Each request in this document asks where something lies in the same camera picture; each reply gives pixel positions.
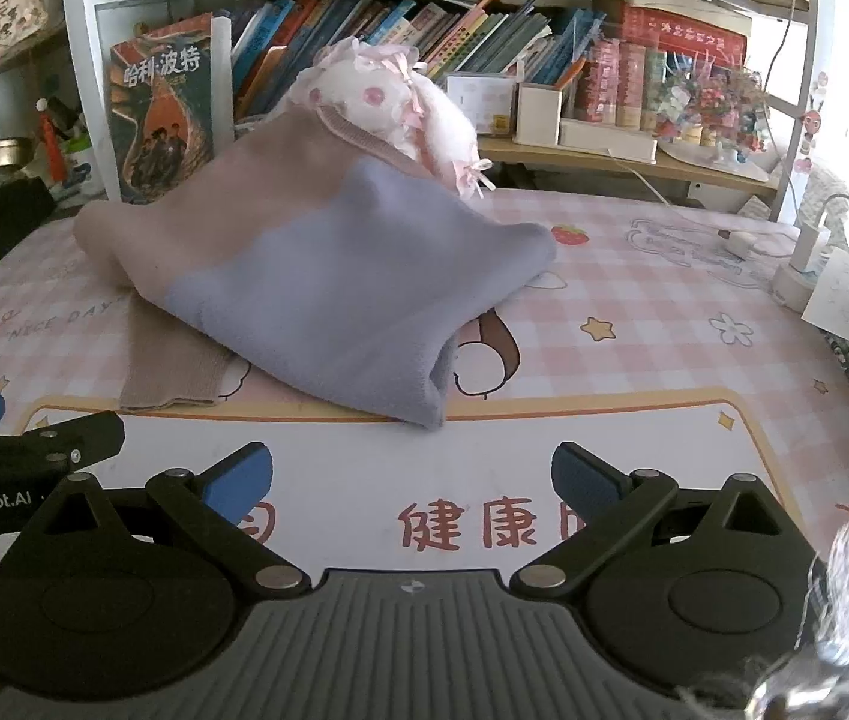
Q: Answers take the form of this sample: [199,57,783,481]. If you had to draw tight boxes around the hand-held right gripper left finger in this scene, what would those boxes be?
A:
[19,442,313,601]

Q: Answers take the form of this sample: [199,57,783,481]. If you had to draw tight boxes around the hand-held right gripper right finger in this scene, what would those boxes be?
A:
[510,441,815,601]

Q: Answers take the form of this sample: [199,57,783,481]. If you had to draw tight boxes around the beige and lavender sweater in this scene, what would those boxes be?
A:
[73,101,560,434]

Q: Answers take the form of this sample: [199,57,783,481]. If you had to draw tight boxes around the pink checked printed desk mat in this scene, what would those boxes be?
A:
[0,184,849,720]

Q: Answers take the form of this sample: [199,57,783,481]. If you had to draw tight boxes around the metal bowl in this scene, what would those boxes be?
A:
[0,136,37,170]

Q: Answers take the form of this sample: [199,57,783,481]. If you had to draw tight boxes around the white pen cup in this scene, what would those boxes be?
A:
[60,131,108,200]

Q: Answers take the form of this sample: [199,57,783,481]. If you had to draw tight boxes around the white charger plug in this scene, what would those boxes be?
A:
[716,229,757,260]

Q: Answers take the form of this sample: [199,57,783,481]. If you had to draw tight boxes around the red tassel ornament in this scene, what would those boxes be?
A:
[35,97,67,182]

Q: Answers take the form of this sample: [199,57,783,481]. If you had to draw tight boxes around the white round charging stand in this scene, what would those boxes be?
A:
[773,221,835,313]

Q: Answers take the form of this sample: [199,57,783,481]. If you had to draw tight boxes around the grey furry sleeve cuff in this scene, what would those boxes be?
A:
[683,502,849,720]

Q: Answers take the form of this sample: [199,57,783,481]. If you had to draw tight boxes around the white flat tray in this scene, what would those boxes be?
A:
[559,118,658,164]

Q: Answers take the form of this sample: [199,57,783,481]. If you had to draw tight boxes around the dark illustrated boxed book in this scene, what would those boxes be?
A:
[110,13,234,203]

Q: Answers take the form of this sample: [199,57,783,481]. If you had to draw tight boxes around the white storage box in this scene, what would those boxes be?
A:
[514,82,569,146]
[443,73,520,138]

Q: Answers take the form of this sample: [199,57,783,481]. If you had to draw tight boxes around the colourful flower decoration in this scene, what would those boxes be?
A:
[656,64,772,166]

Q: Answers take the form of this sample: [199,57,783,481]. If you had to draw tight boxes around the row of red-spined books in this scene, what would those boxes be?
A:
[574,37,669,130]

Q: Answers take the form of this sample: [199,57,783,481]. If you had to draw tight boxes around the white and pink plush toy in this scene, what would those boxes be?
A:
[285,37,498,200]

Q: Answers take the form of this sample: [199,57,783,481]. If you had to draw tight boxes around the row of colourful books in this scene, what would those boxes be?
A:
[229,0,607,122]

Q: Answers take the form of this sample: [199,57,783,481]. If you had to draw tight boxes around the red book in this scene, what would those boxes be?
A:
[604,4,749,55]

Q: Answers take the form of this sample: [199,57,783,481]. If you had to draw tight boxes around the white cable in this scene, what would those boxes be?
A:
[608,150,802,257]

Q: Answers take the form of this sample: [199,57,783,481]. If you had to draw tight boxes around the white shelf frame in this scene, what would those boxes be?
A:
[56,0,824,224]

